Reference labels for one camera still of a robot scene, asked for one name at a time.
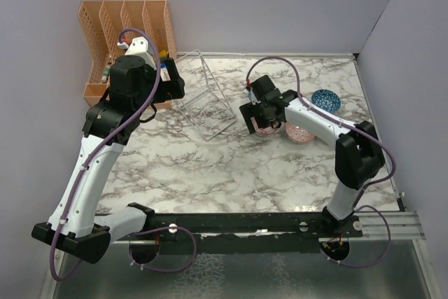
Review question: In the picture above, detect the red patterned white bowl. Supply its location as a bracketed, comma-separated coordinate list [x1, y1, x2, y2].
[254, 125, 279, 136]

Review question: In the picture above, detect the white wire dish rack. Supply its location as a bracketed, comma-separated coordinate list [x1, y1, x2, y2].
[176, 50, 237, 141]

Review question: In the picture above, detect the pink patterned bowl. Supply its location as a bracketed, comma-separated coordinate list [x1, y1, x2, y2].
[285, 122, 315, 144]

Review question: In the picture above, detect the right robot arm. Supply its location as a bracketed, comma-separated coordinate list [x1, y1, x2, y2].
[239, 76, 385, 237]

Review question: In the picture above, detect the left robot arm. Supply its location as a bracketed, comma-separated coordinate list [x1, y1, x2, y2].
[31, 55, 185, 264]

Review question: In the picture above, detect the blue triangle patterned bowl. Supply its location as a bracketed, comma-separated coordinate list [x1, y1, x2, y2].
[311, 89, 342, 113]

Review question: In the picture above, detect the orange plastic file organizer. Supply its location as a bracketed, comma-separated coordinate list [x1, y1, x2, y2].
[78, 0, 177, 106]

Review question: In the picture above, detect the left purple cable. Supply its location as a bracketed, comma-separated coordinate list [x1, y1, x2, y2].
[49, 27, 197, 281]

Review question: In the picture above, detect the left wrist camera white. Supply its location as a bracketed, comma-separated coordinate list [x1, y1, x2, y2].
[117, 36, 156, 70]

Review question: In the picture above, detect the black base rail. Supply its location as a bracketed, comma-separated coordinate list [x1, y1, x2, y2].
[143, 212, 362, 255]

